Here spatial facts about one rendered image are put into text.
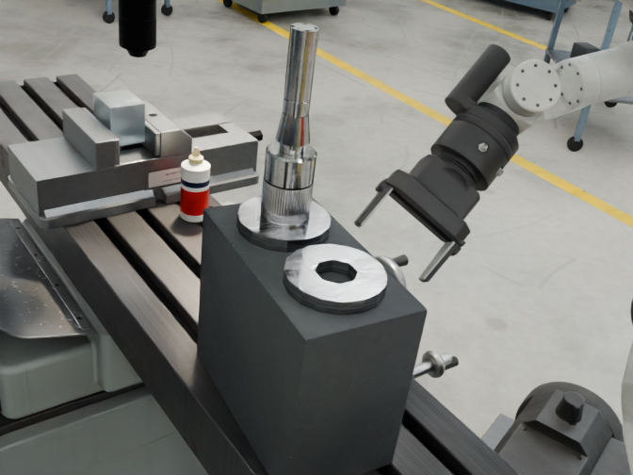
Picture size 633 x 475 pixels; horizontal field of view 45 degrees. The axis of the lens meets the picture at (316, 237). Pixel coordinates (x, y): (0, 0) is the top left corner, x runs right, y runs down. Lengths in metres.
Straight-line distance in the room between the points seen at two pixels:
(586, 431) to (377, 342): 0.84
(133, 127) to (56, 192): 0.14
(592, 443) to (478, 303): 1.40
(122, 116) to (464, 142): 0.47
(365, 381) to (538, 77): 0.47
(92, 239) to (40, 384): 0.20
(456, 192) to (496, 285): 1.97
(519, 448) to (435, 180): 0.60
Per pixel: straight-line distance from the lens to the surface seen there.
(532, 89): 0.98
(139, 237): 1.07
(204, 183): 1.08
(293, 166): 0.68
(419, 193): 0.94
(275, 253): 0.70
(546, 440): 1.42
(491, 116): 0.97
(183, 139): 1.13
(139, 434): 1.19
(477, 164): 0.95
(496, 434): 1.69
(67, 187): 1.09
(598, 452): 1.46
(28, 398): 1.08
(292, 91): 0.67
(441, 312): 2.69
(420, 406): 0.85
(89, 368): 1.08
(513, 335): 2.68
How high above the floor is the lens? 1.52
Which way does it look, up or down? 31 degrees down
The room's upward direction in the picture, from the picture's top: 8 degrees clockwise
